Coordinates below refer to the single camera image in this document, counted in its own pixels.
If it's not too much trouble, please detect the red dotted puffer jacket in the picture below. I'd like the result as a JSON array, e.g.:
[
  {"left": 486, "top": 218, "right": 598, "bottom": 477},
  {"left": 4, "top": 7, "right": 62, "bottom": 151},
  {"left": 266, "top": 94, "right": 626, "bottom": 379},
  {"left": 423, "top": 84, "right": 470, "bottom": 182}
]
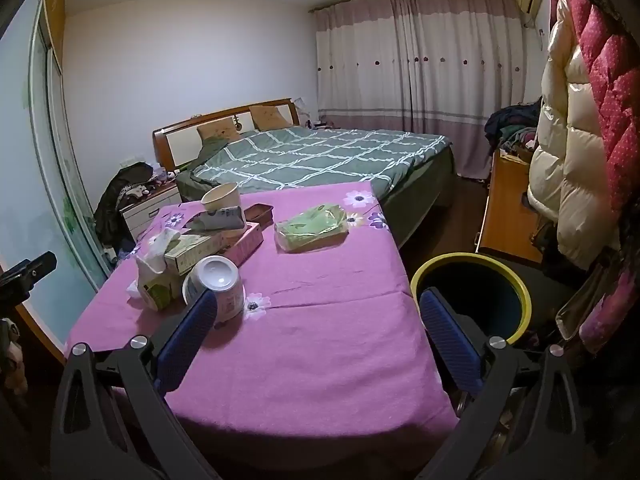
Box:
[{"left": 557, "top": 0, "right": 640, "bottom": 241}]

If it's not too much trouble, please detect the small brown tray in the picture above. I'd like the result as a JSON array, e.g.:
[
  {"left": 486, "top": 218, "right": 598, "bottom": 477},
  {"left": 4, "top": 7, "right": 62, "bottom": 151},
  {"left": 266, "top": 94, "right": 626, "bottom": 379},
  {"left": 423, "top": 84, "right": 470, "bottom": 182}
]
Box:
[{"left": 243, "top": 203, "right": 275, "bottom": 225}]

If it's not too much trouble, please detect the wooden desk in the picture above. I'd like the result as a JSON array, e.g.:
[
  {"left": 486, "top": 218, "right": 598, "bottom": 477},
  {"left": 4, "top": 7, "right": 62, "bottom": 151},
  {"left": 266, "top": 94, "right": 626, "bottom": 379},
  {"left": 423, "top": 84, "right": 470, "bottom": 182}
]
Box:
[{"left": 475, "top": 150, "right": 546, "bottom": 263}]

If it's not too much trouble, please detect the beige cardboard box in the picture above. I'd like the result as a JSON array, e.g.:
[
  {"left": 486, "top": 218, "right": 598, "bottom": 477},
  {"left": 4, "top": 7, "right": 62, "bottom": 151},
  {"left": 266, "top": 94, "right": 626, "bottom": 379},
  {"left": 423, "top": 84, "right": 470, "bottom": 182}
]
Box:
[{"left": 164, "top": 232, "right": 231, "bottom": 276}]

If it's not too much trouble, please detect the cream puffer jacket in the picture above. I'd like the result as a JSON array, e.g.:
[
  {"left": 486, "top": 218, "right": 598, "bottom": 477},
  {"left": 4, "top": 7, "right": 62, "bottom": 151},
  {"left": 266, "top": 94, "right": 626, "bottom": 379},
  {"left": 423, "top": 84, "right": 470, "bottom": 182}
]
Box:
[{"left": 527, "top": 5, "right": 626, "bottom": 271}]

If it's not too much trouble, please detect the pink floral tablecloth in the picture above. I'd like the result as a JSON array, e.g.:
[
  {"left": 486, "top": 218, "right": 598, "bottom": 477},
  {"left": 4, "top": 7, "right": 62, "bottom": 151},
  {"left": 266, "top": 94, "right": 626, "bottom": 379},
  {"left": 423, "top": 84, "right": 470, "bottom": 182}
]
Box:
[{"left": 65, "top": 182, "right": 461, "bottom": 456}]

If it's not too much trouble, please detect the pink garment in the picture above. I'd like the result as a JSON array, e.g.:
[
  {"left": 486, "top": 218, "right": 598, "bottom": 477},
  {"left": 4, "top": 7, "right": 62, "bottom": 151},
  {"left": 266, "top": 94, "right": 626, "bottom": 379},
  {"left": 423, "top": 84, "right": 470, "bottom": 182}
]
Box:
[{"left": 580, "top": 260, "right": 640, "bottom": 356}]

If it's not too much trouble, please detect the white bottle with green label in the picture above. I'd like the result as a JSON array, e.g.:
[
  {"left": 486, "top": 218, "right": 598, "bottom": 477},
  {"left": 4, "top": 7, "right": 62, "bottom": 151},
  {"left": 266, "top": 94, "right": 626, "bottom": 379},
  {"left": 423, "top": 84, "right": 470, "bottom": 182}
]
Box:
[{"left": 182, "top": 255, "right": 246, "bottom": 323}]

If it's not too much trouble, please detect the green plastic packet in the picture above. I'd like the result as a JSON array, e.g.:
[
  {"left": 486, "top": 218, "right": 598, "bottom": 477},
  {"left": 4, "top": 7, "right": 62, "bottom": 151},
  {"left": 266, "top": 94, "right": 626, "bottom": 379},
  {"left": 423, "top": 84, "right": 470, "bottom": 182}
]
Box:
[{"left": 274, "top": 205, "right": 348, "bottom": 252}]

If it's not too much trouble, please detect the yellow-rimmed dark bin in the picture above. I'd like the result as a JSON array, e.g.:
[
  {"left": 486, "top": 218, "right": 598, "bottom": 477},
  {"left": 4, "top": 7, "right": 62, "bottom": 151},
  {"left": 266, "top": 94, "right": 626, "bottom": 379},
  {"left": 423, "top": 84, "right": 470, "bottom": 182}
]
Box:
[{"left": 410, "top": 253, "right": 532, "bottom": 348}]

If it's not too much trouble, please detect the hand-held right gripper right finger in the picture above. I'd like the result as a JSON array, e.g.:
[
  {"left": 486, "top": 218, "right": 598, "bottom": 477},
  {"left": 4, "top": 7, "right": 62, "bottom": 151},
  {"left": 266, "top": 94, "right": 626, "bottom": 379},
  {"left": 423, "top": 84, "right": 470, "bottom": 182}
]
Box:
[{"left": 419, "top": 287, "right": 593, "bottom": 480}]

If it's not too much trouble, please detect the green checked quilt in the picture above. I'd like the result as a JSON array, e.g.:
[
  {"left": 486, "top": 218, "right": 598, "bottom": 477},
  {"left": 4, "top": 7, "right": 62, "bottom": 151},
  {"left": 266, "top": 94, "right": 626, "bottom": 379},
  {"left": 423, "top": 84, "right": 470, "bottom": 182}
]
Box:
[{"left": 176, "top": 127, "right": 453, "bottom": 196}]

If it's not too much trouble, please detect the white nightstand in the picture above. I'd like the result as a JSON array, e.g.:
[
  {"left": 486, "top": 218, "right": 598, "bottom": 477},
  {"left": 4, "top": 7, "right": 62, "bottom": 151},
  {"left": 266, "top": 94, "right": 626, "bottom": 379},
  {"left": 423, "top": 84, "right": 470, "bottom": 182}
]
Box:
[{"left": 121, "top": 182, "right": 183, "bottom": 241}]

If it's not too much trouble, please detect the paper cup with leaf print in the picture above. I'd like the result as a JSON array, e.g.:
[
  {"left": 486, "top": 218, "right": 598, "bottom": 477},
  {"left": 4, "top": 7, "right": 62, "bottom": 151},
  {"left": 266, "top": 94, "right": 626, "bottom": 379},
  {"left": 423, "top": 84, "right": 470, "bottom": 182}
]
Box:
[{"left": 201, "top": 183, "right": 242, "bottom": 213}]

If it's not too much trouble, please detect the grey printed packet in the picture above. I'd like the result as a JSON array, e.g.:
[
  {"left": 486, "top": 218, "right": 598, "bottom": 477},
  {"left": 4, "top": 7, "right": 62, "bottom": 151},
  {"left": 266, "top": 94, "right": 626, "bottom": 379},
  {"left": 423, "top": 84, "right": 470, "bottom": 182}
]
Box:
[{"left": 192, "top": 206, "right": 247, "bottom": 232}]

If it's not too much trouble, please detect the pile of mixed clothes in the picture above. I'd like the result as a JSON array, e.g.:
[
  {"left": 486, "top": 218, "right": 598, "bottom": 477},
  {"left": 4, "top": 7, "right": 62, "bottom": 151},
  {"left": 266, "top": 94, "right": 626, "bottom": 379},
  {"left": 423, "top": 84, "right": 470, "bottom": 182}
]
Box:
[{"left": 484, "top": 100, "right": 543, "bottom": 161}]

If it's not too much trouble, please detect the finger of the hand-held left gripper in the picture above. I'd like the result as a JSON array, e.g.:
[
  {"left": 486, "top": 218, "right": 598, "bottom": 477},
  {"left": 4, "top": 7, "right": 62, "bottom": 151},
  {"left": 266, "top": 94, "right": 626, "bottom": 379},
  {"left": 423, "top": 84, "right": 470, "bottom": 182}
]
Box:
[{"left": 0, "top": 251, "right": 57, "bottom": 311}]

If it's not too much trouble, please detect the wooden bed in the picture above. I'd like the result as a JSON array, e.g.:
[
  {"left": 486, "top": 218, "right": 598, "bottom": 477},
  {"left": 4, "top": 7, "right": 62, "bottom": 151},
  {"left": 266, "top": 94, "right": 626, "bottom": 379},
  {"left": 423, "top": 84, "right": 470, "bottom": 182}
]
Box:
[{"left": 152, "top": 98, "right": 457, "bottom": 233}]

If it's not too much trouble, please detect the wardrobe sliding door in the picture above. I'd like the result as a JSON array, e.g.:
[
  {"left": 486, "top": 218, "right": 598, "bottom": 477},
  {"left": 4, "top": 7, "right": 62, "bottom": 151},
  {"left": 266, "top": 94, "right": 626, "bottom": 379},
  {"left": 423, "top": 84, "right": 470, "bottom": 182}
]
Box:
[{"left": 0, "top": 0, "right": 113, "bottom": 356}]

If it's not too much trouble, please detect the brown pillow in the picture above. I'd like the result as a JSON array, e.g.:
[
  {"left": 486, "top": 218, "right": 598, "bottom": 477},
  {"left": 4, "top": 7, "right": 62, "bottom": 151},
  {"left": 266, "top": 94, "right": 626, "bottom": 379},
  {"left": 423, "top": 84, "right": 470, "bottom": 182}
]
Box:
[
  {"left": 249, "top": 105, "right": 293, "bottom": 130},
  {"left": 196, "top": 121, "right": 242, "bottom": 143}
]

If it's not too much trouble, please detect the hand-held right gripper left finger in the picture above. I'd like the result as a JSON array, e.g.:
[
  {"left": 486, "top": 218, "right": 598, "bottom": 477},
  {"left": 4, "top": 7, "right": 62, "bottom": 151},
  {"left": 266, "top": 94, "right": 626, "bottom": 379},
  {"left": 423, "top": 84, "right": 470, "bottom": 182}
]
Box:
[{"left": 50, "top": 288, "right": 221, "bottom": 480}]

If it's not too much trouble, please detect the white and mauve curtain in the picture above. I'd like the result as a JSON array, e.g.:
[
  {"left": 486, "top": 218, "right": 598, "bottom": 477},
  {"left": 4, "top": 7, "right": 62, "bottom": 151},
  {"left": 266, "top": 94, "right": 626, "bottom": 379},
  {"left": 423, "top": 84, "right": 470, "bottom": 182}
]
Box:
[{"left": 309, "top": 0, "right": 526, "bottom": 181}]

